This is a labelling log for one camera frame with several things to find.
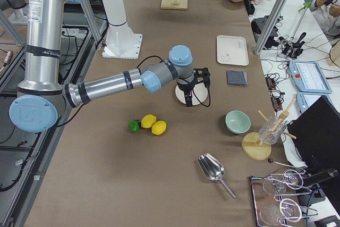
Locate metal ice scoop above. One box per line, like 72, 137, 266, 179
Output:
197, 153, 236, 198

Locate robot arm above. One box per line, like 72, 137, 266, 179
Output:
1, 0, 28, 25
9, 0, 198, 133

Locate aluminium frame post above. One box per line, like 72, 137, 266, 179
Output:
254, 0, 287, 56

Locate yellow lemon upper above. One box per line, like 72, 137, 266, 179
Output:
151, 120, 167, 136

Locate yellow lemon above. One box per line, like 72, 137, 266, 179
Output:
141, 114, 157, 129
151, 120, 167, 136

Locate yellow lemon lower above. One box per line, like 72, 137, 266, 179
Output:
141, 114, 157, 129

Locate crystal glass on stand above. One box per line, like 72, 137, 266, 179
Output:
258, 116, 286, 145

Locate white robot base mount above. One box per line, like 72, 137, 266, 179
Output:
102, 0, 142, 60

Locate cream round plate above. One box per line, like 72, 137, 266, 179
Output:
175, 83, 208, 106

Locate blue teach pendant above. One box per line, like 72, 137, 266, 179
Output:
288, 61, 332, 94
296, 92, 332, 114

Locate folded grey cloth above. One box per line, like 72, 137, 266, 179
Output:
226, 70, 248, 87

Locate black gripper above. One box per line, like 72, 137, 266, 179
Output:
177, 80, 195, 107

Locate blue teach pendant lower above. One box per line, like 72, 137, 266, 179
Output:
296, 92, 332, 114

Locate mint green bowl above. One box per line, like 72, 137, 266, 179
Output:
225, 110, 251, 134

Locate cream rabbit serving tray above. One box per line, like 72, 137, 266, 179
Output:
216, 35, 249, 66

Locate wooden cup stand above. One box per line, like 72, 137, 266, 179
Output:
242, 98, 296, 160

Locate blue teach pendant upper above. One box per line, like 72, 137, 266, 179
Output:
288, 61, 332, 94

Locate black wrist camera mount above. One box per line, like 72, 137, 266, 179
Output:
193, 68, 210, 89

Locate black monitor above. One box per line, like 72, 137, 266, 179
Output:
288, 96, 339, 170

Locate green lime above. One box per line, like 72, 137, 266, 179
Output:
128, 120, 140, 133

